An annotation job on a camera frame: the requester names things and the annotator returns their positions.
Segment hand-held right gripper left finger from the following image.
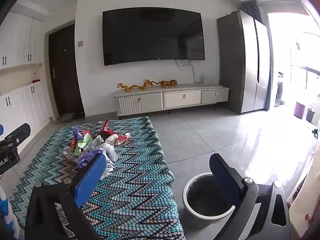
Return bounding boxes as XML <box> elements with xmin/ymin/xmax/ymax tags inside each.
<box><xmin>25</xmin><ymin>151</ymin><xmax>108</xmax><ymax>240</ymax></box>

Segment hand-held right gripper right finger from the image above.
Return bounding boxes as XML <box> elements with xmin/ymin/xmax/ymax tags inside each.
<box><xmin>209</xmin><ymin>153</ymin><xmax>292</xmax><ymax>240</ymax></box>

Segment purple wrapper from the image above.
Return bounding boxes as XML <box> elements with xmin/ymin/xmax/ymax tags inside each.
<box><xmin>72</xmin><ymin>127</ymin><xmax>83</xmax><ymax>142</ymax></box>
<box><xmin>76</xmin><ymin>150</ymin><xmax>103</xmax><ymax>168</ymax></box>

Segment white printed packet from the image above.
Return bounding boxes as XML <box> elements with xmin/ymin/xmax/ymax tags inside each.
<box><xmin>100</xmin><ymin>155</ymin><xmax>115</xmax><ymax>180</ymax></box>

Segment white bin with black liner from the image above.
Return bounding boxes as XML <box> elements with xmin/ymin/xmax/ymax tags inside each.
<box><xmin>182</xmin><ymin>172</ymin><xmax>238</xmax><ymax>224</ymax></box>

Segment clear plastic wrapper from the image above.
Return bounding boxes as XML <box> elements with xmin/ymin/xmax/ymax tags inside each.
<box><xmin>61</xmin><ymin>146</ymin><xmax>78</xmax><ymax>164</ymax></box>

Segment green wrapper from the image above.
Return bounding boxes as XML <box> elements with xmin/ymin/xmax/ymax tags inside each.
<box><xmin>75</xmin><ymin>136</ymin><xmax>93</xmax><ymax>155</ymax></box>

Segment white plastic bag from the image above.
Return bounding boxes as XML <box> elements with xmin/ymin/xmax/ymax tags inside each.
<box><xmin>101</xmin><ymin>135</ymin><xmax>119</xmax><ymax>162</ymax></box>

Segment red snack bag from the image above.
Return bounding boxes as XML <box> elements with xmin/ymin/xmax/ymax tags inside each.
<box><xmin>99</xmin><ymin>120</ymin><xmax>114</xmax><ymax>138</ymax></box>

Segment pink and white wrapper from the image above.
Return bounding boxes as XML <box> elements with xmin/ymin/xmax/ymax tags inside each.
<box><xmin>115</xmin><ymin>132</ymin><xmax>132</xmax><ymax>146</ymax></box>

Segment person's left hand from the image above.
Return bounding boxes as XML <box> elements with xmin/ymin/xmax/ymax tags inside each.
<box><xmin>0</xmin><ymin>185</ymin><xmax>19</xmax><ymax>233</ymax></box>

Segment white base cabinets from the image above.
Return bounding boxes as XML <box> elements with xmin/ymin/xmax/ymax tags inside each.
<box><xmin>0</xmin><ymin>80</ymin><xmax>54</xmax><ymax>153</ymax></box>

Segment beige slippers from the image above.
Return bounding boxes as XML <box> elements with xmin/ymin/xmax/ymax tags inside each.
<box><xmin>56</xmin><ymin>112</ymin><xmax>75</xmax><ymax>124</ymax></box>

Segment zigzag knitted blanket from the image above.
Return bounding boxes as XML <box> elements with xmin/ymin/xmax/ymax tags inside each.
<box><xmin>0</xmin><ymin>116</ymin><xmax>184</xmax><ymax>240</ymax></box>

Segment dark brown entrance door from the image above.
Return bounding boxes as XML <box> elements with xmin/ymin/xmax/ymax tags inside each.
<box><xmin>48</xmin><ymin>24</ymin><xmax>85</xmax><ymax>120</ymax></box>

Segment white television cabinet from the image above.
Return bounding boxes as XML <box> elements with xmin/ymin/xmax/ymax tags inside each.
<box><xmin>113</xmin><ymin>83</ymin><xmax>230</xmax><ymax>117</ymax></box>

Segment long golden dragon figurine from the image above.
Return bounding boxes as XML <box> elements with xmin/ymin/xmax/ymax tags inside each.
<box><xmin>117</xmin><ymin>79</ymin><xmax>157</xmax><ymax>92</ymax></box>

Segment purple bin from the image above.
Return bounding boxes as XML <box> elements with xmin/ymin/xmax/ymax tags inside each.
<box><xmin>294</xmin><ymin>101</ymin><xmax>306</xmax><ymax>119</ymax></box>

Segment white washing machine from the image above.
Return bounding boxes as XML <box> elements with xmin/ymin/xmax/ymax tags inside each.
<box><xmin>274</xmin><ymin>71</ymin><xmax>284</xmax><ymax>108</ymax></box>

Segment grey double-door refrigerator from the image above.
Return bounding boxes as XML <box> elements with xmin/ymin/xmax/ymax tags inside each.
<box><xmin>216</xmin><ymin>10</ymin><xmax>272</xmax><ymax>114</ymax></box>

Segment white wall cabinets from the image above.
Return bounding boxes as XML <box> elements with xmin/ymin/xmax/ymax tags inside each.
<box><xmin>0</xmin><ymin>11</ymin><xmax>43</xmax><ymax>70</ymax></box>

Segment black television cable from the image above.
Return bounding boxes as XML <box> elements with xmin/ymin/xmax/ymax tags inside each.
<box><xmin>175</xmin><ymin>59</ymin><xmax>204</xmax><ymax>83</ymax></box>

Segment black wall television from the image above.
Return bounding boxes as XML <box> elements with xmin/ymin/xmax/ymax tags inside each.
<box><xmin>102</xmin><ymin>8</ymin><xmax>206</xmax><ymax>67</ymax></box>

